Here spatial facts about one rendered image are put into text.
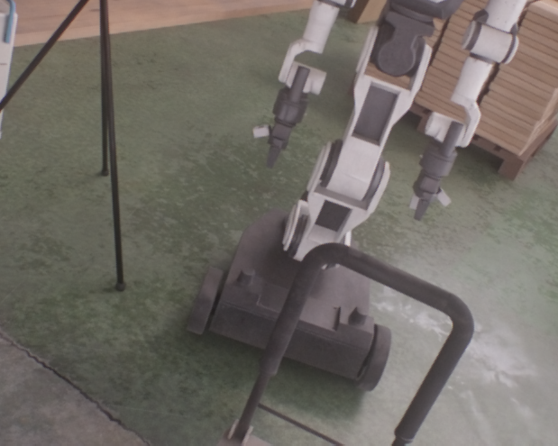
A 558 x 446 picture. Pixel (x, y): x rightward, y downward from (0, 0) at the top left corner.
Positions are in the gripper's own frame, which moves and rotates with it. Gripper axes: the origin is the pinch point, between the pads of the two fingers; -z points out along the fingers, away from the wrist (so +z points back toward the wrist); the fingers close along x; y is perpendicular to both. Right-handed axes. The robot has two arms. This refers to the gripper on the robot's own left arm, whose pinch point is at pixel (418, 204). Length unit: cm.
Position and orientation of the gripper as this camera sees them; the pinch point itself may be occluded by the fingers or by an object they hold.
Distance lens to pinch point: 216.5
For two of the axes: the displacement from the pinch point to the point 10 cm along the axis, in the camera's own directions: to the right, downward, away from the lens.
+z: 3.3, -9.0, -2.9
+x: -0.5, 2.9, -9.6
